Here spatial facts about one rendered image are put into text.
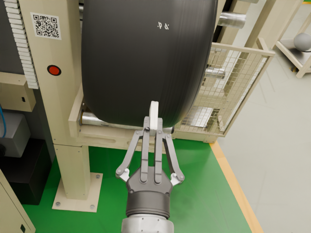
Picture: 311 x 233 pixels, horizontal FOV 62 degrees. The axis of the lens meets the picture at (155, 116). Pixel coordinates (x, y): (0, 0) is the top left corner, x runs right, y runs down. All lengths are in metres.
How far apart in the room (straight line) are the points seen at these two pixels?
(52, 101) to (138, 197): 0.67
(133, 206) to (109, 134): 0.56
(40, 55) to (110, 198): 1.14
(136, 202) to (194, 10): 0.41
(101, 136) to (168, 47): 0.50
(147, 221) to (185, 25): 0.40
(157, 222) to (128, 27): 0.39
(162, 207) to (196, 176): 1.53
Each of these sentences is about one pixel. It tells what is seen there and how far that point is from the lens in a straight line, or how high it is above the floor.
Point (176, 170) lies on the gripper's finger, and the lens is 0.49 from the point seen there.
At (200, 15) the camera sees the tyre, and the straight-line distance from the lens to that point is 0.61.
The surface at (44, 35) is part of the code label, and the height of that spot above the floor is 1.19.
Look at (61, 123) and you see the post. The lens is 1.13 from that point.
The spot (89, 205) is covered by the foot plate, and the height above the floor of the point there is 0.01.
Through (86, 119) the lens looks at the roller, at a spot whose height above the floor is 0.91.
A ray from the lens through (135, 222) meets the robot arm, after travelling 0.43.
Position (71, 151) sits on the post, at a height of 0.57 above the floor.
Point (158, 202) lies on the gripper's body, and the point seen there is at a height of 1.25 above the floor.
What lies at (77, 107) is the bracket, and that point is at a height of 0.95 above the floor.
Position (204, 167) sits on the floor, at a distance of 2.03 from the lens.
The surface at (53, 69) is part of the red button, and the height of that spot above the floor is 1.07.
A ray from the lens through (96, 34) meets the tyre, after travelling 0.60.
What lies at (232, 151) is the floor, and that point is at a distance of 2.20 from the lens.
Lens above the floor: 1.65
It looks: 48 degrees down
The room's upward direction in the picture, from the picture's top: 14 degrees clockwise
